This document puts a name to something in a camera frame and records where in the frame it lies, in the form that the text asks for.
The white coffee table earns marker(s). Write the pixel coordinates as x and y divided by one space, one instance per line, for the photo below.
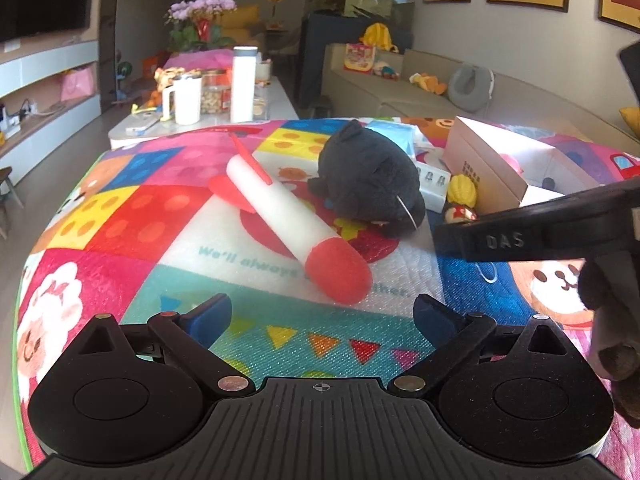
277 105

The pink flower plant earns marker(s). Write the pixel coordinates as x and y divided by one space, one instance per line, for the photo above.
200 17

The small grey stool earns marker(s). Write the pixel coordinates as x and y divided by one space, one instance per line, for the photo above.
320 106

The white wall shelf unit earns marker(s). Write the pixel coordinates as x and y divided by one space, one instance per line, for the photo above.
50 85

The pink cardboard box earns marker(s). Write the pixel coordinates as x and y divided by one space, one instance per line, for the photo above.
505 160

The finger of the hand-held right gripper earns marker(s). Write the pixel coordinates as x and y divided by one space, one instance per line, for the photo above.
540 232
631 67

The pink gift bag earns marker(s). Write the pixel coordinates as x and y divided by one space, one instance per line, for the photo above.
77 85

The pink cloth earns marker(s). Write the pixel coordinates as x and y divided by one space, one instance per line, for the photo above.
195 62

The clear snack jar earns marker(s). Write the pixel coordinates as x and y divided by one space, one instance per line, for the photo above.
217 95

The yellow cushion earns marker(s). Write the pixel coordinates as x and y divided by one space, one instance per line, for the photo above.
631 122

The black plush toy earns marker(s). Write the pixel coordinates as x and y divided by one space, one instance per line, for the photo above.
370 175

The small plush doll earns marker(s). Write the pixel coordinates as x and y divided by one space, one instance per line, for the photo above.
386 71

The white red foam rocket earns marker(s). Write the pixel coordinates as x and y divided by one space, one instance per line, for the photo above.
280 210

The white mug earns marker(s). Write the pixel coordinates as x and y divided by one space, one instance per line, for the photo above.
186 102

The blue packet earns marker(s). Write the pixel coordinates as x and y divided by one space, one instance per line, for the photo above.
397 135

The person's right hand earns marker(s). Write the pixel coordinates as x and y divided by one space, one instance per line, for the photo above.
612 320

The white thermos bottle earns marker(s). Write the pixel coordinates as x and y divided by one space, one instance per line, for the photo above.
244 85

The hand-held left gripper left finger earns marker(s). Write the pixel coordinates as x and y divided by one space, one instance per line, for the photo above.
210 314

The grey neck pillow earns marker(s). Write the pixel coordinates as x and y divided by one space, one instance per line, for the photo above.
467 87

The colourful cartoon play mat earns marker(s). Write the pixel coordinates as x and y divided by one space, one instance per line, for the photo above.
150 240

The glass fish tank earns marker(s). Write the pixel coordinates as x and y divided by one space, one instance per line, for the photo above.
370 2

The orange plush toy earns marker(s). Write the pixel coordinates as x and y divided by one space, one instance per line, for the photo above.
427 84

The yellow corn toy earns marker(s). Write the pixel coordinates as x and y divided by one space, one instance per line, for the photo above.
462 190

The colourful toy box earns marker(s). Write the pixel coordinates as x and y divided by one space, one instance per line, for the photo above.
359 58

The yellow armchair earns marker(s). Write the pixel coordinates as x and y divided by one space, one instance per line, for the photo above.
245 25

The dark wooden stool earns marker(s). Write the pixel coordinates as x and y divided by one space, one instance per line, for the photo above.
7 195

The beige sofa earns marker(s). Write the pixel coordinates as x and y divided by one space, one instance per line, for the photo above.
540 100

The small white box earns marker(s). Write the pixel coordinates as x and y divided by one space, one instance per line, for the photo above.
432 187

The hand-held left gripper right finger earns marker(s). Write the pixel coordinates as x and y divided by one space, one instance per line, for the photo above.
434 317

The red mushroom toy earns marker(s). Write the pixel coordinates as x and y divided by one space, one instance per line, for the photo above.
460 213

